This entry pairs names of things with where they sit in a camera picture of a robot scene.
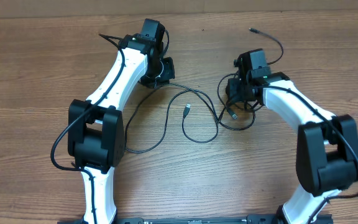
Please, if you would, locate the black USB cable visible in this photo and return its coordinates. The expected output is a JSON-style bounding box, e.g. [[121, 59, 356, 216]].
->
[[124, 82, 220, 154], [181, 27, 285, 144]]

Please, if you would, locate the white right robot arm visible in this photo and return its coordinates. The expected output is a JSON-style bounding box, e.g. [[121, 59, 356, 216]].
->
[[225, 49, 358, 223]]

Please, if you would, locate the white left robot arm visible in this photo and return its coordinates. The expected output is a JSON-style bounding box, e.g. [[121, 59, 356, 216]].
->
[[67, 32, 174, 223]]

